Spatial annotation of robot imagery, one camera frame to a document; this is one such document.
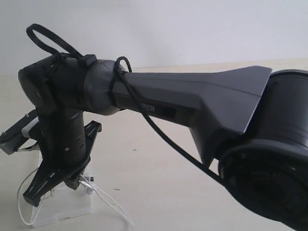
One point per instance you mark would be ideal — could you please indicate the clear plastic storage case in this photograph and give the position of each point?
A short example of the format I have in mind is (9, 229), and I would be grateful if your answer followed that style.
(61, 203)

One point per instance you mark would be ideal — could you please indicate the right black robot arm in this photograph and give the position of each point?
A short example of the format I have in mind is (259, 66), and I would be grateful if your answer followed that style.
(246, 128)

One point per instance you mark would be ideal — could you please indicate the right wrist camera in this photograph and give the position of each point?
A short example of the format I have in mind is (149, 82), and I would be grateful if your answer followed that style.
(18, 134)

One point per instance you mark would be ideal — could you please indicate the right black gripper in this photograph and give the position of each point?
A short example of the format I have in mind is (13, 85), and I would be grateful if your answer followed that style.
(66, 144)

